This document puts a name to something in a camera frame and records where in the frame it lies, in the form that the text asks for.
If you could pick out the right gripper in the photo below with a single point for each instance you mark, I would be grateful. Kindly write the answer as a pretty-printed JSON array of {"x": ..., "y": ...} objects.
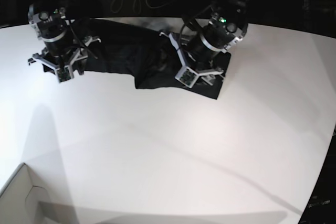
[{"x": 75, "y": 55}]

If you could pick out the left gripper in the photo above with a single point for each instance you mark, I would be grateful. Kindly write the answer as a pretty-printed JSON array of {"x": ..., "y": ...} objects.
[{"x": 185, "y": 58}]

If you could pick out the black long-sleeve t-shirt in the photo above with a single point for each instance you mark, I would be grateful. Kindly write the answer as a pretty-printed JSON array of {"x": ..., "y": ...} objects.
[{"x": 139, "y": 52}]

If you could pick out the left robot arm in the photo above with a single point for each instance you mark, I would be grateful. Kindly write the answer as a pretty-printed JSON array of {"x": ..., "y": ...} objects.
[{"x": 207, "y": 36}]

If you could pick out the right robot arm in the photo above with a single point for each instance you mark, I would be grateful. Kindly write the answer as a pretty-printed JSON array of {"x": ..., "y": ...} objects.
[{"x": 49, "y": 19}]

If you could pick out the white cardboard box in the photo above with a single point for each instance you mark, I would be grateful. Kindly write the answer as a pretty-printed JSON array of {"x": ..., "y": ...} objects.
[{"x": 24, "y": 202}]

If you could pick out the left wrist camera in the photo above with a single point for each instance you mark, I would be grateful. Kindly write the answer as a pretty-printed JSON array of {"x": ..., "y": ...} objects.
[{"x": 187, "y": 76}]

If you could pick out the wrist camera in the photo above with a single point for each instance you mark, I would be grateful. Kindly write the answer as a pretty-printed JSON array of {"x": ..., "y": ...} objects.
[
  {"x": 64, "y": 74},
  {"x": 187, "y": 76}
]

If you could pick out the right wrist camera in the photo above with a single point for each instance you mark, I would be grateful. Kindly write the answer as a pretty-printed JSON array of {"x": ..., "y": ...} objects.
[{"x": 64, "y": 74}]

